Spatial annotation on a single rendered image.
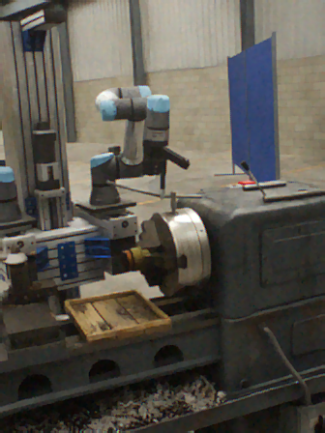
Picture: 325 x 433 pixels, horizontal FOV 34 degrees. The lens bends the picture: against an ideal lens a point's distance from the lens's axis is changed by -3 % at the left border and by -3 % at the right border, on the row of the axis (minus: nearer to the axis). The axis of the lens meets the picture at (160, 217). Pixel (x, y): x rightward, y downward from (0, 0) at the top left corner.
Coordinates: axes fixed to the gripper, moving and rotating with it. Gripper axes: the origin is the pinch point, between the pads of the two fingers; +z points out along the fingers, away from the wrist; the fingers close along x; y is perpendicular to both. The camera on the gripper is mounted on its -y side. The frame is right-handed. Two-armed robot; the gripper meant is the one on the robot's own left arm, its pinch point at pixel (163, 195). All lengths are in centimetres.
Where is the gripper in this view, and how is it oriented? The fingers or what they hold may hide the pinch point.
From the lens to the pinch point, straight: 193.3
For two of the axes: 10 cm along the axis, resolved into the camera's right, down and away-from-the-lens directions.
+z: -0.1, 9.2, 3.9
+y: -10.0, -0.3, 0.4
